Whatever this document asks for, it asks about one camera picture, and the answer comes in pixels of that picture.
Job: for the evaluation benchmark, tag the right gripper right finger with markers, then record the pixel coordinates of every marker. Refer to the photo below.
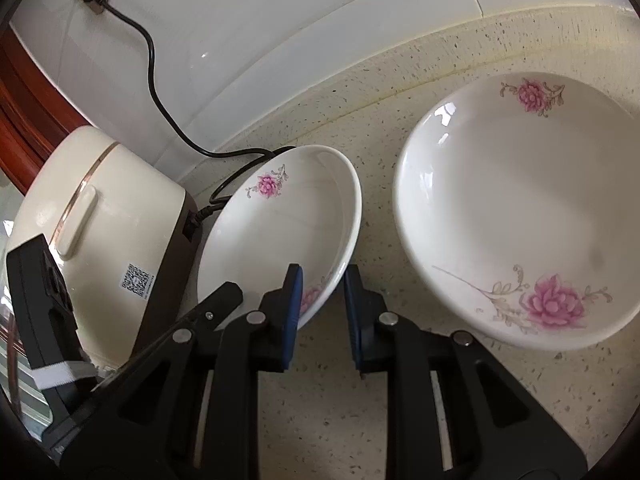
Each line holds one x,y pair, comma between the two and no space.
363,308

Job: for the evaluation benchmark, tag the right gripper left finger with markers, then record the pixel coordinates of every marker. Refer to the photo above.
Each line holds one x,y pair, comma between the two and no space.
281,308

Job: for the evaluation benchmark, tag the floral plate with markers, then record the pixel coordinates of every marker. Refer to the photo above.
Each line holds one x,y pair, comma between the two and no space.
516,199
303,207

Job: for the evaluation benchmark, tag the cream rice cooker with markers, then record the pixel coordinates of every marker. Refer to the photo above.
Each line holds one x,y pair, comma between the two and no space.
117,230

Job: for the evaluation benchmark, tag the red wooden door frame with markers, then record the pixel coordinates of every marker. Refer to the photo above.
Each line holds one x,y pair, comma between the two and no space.
35,117

